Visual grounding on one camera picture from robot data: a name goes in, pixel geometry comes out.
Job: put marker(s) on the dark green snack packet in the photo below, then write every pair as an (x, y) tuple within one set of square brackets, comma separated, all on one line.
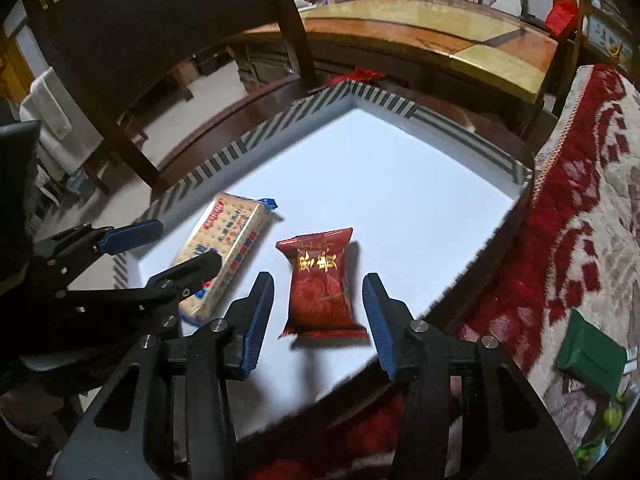
[(591, 357)]

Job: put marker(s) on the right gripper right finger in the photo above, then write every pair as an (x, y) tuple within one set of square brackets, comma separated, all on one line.
[(420, 357)]

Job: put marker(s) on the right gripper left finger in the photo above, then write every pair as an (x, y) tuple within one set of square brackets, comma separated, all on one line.
[(224, 350)]

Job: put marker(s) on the wooden coffee table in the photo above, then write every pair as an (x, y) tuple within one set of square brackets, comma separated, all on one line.
[(479, 58)]

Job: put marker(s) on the white tray with striped rim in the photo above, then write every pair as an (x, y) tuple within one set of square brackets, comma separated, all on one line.
[(352, 181)]

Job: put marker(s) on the beige cracker pack blue ends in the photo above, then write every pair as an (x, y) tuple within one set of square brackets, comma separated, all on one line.
[(230, 226)]

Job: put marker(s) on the green black matcha packet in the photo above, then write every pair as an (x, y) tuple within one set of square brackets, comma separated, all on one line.
[(605, 427)]

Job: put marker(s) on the dark wooden chair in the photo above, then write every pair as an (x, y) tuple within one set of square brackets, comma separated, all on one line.
[(108, 53)]

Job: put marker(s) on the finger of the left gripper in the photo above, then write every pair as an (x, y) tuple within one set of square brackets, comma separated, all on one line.
[(69, 253), (168, 288)]

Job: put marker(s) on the red gold snack packet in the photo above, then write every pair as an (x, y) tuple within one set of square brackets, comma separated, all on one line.
[(319, 306)]

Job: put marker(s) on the red cream floral blanket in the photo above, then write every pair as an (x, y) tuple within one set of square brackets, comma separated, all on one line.
[(577, 248)]

